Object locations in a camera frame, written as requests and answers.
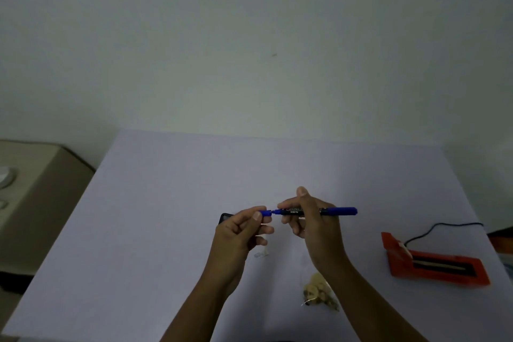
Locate person's right hand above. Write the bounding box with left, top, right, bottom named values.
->
left=277, top=186, right=350, bottom=274

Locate person's left hand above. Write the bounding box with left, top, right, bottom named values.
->
left=205, top=205, right=275, bottom=279

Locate black and blue marker pen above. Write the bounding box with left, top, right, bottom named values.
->
left=271, top=207, right=358, bottom=218

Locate person's right forearm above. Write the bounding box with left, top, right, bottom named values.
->
left=317, top=259, right=430, bottom=342

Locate person's left forearm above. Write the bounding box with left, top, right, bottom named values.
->
left=160, top=263, right=246, bottom=342

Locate clear bag of tan pieces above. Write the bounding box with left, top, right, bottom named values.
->
left=301, top=272, right=341, bottom=312

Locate orange bag sealer device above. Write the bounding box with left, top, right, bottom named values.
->
left=380, top=232, right=491, bottom=287

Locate orange box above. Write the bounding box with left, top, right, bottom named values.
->
left=487, top=226, right=513, bottom=255

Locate white round knob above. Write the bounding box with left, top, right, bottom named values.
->
left=0, top=167, right=19, bottom=189

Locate black power cable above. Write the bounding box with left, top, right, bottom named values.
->
left=403, top=222, right=485, bottom=248

